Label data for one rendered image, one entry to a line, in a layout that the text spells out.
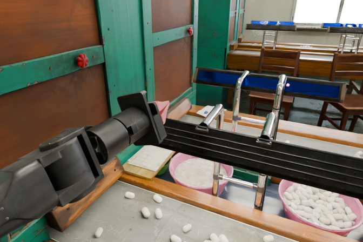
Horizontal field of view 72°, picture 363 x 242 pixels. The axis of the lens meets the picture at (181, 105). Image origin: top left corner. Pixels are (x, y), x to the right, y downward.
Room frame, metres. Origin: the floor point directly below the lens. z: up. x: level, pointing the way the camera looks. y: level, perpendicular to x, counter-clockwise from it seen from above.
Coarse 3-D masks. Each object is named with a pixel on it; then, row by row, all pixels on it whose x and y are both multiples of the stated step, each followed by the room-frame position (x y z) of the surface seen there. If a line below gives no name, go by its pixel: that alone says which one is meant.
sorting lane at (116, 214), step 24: (120, 192) 0.73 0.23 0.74; (144, 192) 0.73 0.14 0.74; (96, 216) 0.62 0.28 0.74; (120, 216) 0.62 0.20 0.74; (168, 216) 0.62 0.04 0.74; (192, 216) 0.62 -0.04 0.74; (216, 216) 0.62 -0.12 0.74; (72, 240) 0.53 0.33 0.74; (96, 240) 0.53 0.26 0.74; (120, 240) 0.53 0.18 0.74; (144, 240) 0.53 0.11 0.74; (168, 240) 0.53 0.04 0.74; (192, 240) 0.53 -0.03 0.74; (240, 240) 0.53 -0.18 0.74; (288, 240) 0.53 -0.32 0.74
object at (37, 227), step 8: (192, 96) 1.57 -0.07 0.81; (192, 104) 1.57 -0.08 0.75; (120, 152) 0.86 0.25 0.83; (128, 152) 0.90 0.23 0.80; (136, 152) 0.96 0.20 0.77; (120, 160) 0.85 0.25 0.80; (32, 224) 0.50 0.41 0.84; (40, 224) 0.52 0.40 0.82; (24, 232) 0.48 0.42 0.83; (32, 232) 0.50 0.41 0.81; (40, 232) 0.52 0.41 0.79; (48, 232) 0.56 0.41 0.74; (56, 232) 0.56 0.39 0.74; (16, 240) 0.46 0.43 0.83; (24, 240) 0.48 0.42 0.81; (32, 240) 0.49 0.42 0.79; (40, 240) 0.51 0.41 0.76
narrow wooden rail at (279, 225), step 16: (128, 176) 0.79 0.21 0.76; (160, 192) 0.72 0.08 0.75; (176, 192) 0.70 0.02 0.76; (192, 192) 0.70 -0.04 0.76; (208, 208) 0.64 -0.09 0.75; (224, 208) 0.63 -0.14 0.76; (240, 208) 0.63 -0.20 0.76; (256, 224) 0.58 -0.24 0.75; (272, 224) 0.57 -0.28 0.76; (288, 224) 0.57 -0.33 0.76; (304, 224) 0.57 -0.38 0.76; (304, 240) 0.52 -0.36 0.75; (320, 240) 0.51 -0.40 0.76; (336, 240) 0.51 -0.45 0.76; (352, 240) 0.51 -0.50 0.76
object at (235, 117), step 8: (248, 72) 1.06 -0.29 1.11; (240, 80) 0.93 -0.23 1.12; (280, 80) 0.91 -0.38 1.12; (240, 88) 0.92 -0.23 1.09; (280, 88) 0.86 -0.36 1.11; (280, 96) 0.85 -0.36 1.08; (280, 104) 0.86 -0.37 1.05; (232, 120) 0.92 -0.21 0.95; (240, 120) 0.91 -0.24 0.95; (248, 120) 0.89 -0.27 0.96; (256, 120) 0.88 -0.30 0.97; (232, 128) 0.92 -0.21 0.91; (240, 176) 0.89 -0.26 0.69; (248, 176) 0.88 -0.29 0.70; (256, 176) 0.86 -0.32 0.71
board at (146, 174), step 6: (126, 162) 0.87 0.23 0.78; (126, 168) 0.83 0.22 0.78; (132, 168) 0.83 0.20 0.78; (138, 168) 0.83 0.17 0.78; (144, 168) 0.83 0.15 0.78; (132, 174) 0.80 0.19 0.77; (138, 174) 0.79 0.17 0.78; (144, 174) 0.79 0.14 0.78; (150, 174) 0.79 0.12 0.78; (150, 180) 0.77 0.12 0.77
